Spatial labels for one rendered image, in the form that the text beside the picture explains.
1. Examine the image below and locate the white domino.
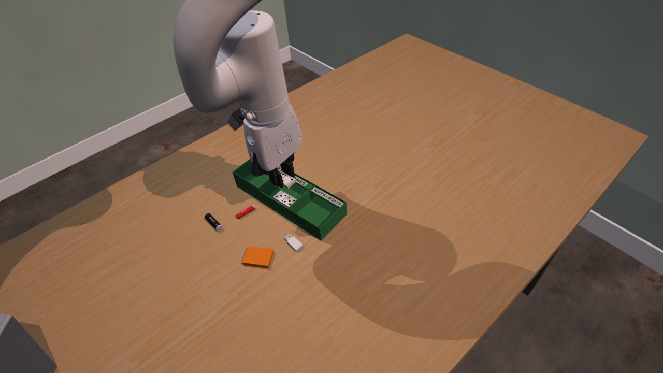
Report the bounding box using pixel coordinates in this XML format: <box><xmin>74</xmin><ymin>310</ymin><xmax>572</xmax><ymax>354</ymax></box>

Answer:
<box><xmin>278</xmin><ymin>169</ymin><xmax>296</xmax><ymax>189</ymax></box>
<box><xmin>273</xmin><ymin>190</ymin><xmax>297</xmax><ymax>208</ymax></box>

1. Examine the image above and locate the white usb stick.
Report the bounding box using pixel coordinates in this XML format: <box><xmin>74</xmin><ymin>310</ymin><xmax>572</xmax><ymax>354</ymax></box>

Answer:
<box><xmin>284</xmin><ymin>234</ymin><xmax>304</xmax><ymax>252</ymax></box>

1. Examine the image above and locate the black aa battery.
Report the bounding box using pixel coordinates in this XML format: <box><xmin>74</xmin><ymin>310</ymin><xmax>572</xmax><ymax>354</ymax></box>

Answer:
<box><xmin>205</xmin><ymin>213</ymin><xmax>223</xmax><ymax>232</ymax></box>

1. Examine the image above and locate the red battery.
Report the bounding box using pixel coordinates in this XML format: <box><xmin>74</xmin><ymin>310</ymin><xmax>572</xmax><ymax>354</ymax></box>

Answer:
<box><xmin>236</xmin><ymin>205</ymin><xmax>256</xmax><ymax>219</ymax></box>

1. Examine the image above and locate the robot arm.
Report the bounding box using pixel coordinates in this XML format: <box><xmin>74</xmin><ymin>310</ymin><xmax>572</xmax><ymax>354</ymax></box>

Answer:
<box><xmin>173</xmin><ymin>0</ymin><xmax>290</xmax><ymax>131</ymax></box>

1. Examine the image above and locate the green three-compartment tray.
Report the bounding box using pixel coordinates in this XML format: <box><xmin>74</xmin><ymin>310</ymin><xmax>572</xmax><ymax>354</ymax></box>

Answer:
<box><xmin>232</xmin><ymin>159</ymin><xmax>347</xmax><ymax>241</ymax></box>

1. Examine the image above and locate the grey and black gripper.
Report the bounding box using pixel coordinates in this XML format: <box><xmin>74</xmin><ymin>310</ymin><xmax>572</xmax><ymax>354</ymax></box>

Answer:
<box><xmin>243</xmin><ymin>104</ymin><xmax>302</xmax><ymax>188</ymax></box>

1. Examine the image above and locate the orange flat block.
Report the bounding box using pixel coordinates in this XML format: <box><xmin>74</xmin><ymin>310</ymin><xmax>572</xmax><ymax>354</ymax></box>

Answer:
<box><xmin>242</xmin><ymin>246</ymin><xmax>274</xmax><ymax>269</ymax></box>

